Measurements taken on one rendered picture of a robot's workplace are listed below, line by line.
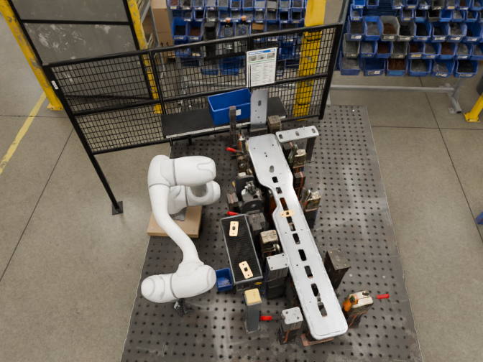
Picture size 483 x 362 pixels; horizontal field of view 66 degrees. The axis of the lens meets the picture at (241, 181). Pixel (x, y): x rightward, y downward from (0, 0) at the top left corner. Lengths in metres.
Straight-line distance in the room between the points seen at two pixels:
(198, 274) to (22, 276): 2.31
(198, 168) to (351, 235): 1.22
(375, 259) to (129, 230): 2.07
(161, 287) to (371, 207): 1.66
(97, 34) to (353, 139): 2.59
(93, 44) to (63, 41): 0.29
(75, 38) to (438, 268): 3.90
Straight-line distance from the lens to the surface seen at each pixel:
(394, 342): 2.35
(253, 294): 1.80
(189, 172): 1.76
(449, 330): 3.31
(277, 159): 2.46
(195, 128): 2.64
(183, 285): 1.51
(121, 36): 3.98
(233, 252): 1.89
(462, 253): 3.66
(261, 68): 2.69
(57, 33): 4.24
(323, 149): 2.98
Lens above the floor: 2.84
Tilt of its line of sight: 52 degrees down
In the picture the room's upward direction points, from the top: 1 degrees counter-clockwise
